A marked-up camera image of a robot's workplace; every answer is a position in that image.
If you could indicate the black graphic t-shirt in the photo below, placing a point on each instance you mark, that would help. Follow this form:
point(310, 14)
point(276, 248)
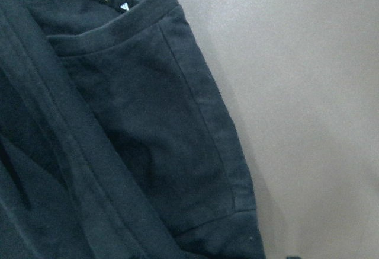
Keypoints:
point(115, 141)

